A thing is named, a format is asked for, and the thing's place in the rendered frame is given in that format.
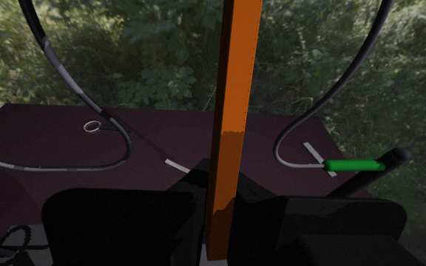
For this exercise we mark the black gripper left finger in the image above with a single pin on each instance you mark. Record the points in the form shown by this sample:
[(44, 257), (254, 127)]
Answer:
[(99, 220)]

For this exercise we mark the grey loop with straight handle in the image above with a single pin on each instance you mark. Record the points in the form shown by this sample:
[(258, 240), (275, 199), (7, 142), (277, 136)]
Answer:
[(178, 167)]

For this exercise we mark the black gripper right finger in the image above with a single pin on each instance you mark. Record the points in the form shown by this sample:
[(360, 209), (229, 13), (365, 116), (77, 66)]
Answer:
[(264, 225)]

